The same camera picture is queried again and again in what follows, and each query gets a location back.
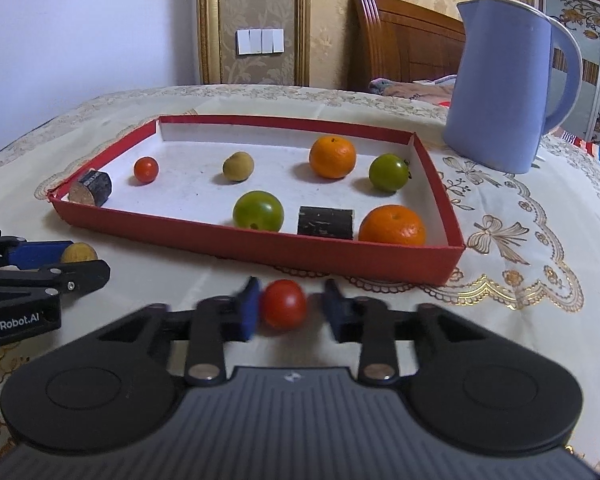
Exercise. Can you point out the red cherry tomato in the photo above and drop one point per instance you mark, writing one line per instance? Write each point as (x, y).
(146, 170)
(282, 305)

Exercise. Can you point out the gold wall frame moulding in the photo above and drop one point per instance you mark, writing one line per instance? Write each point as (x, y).
(207, 20)

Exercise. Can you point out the blue electric kettle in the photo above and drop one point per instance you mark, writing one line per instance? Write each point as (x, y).
(500, 85)

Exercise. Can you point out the orange tangerine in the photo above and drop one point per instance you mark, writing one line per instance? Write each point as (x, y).
(392, 226)
(332, 156)

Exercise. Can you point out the red cardboard box tray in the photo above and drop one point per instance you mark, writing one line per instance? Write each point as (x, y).
(195, 185)

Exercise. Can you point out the white wall switch panel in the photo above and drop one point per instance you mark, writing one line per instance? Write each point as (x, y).
(260, 41)

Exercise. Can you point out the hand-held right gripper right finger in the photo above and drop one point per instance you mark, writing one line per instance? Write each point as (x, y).
(335, 312)

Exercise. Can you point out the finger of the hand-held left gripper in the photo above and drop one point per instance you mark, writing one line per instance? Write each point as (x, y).
(80, 275)
(40, 254)

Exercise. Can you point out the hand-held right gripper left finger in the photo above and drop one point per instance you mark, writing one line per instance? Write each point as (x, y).
(250, 310)

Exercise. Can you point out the brown bedding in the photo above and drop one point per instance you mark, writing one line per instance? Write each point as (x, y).
(415, 90)

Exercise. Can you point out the green tomato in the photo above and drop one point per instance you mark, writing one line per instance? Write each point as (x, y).
(389, 172)
(258, 211)

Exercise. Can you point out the wooden bed headboard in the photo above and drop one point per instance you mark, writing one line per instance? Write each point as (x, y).
(405, 45)

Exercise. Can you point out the red white blue striped cloth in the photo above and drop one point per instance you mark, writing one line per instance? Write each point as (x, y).
(597, 152)

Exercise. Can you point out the yellow-green jujube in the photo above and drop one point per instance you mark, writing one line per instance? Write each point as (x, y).
(238, 166)
(80, 252)

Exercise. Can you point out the dark sugarcane piece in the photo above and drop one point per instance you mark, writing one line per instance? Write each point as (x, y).
(97, 185)
(326, 222)

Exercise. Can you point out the wardrobe with patterned sliding doors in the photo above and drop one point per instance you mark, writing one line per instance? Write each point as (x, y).
(595, 25)

